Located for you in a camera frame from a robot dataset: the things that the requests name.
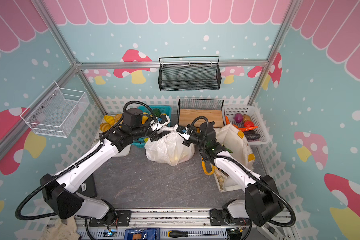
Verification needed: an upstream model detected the white canvas tote bag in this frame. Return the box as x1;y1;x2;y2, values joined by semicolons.
205;124;256;193

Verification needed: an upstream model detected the white plastic grocery bag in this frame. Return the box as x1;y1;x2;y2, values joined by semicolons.
145;127;195;167

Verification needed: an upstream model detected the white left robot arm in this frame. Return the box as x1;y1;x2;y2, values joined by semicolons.
15;108;171;226

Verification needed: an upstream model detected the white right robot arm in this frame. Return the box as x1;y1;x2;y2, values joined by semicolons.
174;122;296;228

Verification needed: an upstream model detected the teal plastic fruit basket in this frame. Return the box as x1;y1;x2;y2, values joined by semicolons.
132;105;172;148

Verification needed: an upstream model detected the black mesh wooden shelf rack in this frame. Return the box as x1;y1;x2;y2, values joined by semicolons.
177;99;226;128

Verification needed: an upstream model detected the green avocado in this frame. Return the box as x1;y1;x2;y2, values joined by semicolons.
153;108;162;117

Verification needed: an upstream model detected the bread loaf pile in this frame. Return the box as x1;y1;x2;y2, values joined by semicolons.
100;114;122;133

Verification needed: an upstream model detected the white bread tray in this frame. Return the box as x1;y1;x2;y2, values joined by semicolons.
91;118;131;157

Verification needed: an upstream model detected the white plastic vegetable basket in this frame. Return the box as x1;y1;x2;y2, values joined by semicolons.
224;105;271;145

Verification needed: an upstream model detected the purple onion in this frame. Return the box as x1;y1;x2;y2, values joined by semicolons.
234;113;244;123

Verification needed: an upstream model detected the orange carrot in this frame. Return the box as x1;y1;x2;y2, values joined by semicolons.
238;126;258;132

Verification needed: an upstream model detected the brown potato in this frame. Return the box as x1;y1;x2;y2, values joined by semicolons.
242;115;252;123

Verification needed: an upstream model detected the red pepper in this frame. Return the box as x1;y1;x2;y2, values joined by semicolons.
243;121;255;128

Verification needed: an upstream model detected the dark eggplant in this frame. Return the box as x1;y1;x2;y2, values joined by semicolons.
245;133;261;142

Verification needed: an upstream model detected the black orange screwdriver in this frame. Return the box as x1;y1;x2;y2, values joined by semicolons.
167;230;219;238

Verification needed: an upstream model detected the beige cloth rag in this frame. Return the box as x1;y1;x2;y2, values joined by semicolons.
40;217;81;240

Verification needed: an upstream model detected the black wall mesh basket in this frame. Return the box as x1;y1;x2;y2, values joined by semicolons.
158;56;222;91

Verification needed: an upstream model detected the white wall wire basket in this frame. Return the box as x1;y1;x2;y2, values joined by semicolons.
20;82;90;138

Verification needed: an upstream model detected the blue box on rail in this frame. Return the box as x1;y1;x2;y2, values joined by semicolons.
124;228;161;240

